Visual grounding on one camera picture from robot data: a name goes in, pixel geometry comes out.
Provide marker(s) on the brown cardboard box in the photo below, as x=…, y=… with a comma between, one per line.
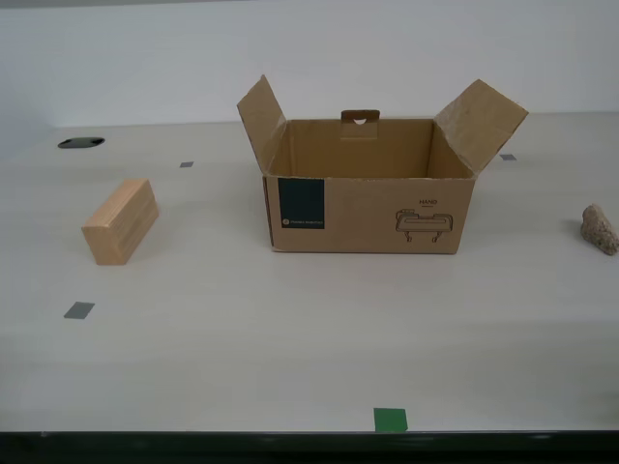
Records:
x=367, y=217

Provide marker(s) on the light wooden block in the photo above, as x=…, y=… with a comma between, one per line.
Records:
x=121, y=222

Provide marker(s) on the speckled granite rock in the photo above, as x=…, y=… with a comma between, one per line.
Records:
x=599, y=232

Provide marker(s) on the grey tape square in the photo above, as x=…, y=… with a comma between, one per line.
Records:
x=186, y=164
x=79, y=310
x=508, y=157

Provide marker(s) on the green tape square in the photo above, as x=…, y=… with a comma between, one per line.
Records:
x=390, y=419

